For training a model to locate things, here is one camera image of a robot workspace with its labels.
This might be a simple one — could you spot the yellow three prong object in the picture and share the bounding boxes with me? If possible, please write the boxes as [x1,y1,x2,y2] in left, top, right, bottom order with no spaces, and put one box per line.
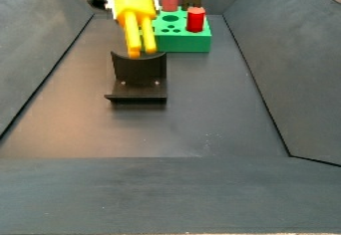
[114,0,158,58]

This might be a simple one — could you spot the green insertion board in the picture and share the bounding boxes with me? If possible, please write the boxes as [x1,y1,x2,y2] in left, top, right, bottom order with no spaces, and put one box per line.
[153,8,212,53]

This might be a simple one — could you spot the red hexagonal peg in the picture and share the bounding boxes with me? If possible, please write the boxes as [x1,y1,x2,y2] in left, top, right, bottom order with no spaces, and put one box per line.
[186,7,205,33]

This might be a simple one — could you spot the black curved fixture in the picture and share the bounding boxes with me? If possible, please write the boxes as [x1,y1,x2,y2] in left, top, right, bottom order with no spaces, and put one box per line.
[106,52,169,102]

